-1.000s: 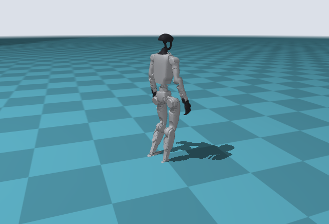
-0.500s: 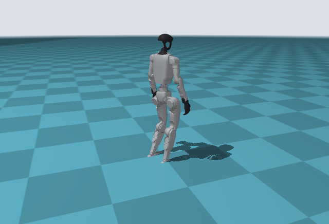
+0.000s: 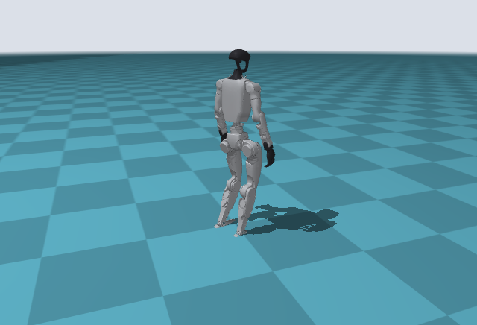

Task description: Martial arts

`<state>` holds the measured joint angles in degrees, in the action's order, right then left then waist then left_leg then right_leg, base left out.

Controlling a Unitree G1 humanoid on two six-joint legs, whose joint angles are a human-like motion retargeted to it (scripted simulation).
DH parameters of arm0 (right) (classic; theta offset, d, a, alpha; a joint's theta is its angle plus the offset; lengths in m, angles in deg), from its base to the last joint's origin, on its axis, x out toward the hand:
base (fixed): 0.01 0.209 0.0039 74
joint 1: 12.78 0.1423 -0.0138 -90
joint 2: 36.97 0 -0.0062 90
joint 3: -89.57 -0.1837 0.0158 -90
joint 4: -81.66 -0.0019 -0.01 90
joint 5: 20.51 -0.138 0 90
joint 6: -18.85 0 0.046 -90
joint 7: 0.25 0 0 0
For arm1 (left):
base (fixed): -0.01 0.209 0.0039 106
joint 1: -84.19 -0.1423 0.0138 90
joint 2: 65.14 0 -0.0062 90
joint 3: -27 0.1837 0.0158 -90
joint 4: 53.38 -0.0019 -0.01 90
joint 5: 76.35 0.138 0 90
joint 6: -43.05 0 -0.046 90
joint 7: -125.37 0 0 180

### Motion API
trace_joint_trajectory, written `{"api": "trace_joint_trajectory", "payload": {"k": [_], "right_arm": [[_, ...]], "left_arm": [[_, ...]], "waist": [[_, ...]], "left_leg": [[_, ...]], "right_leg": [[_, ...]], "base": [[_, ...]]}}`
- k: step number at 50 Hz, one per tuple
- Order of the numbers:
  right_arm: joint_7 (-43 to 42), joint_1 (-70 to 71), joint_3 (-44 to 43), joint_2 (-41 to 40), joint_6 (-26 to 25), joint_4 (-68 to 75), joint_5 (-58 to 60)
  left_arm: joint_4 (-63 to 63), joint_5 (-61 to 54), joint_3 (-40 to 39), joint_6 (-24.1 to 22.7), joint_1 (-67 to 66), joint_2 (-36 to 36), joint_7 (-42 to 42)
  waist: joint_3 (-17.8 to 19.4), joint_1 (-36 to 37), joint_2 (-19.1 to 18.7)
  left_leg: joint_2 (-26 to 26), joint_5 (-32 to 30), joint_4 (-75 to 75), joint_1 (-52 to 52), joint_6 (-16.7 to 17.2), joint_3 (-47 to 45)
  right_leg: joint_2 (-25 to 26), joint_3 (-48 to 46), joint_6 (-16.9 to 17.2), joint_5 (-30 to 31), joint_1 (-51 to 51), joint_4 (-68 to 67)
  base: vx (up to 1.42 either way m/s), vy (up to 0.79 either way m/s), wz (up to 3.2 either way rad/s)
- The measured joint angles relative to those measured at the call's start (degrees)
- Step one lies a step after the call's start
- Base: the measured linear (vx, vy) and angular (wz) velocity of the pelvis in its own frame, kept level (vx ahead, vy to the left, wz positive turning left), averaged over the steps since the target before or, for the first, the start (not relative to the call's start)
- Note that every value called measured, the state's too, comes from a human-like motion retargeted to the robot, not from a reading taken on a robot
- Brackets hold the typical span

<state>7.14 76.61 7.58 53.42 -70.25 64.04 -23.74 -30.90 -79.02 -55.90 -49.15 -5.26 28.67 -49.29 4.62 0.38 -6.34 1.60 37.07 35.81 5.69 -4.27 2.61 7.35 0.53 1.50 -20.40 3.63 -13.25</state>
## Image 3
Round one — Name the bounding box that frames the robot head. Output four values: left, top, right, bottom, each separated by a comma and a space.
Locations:
228, 49, 250, 80

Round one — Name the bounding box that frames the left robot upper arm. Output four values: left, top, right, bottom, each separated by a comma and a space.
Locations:
214, 79, 224, 115

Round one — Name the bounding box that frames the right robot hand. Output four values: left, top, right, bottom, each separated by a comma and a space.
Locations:
263, 142, 275, 167

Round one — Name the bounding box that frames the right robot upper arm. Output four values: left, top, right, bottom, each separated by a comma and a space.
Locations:
245, 81, 262, 122

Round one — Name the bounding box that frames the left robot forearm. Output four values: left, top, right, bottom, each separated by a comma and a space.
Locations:
215, 112, 227, 135

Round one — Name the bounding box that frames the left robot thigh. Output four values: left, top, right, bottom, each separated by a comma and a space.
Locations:
220, 138, 242, 192

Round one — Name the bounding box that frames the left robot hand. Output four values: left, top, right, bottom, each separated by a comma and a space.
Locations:
219, 130, 228, 142

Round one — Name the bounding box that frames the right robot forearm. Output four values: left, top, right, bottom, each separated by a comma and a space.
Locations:
256, 112, 273, 147

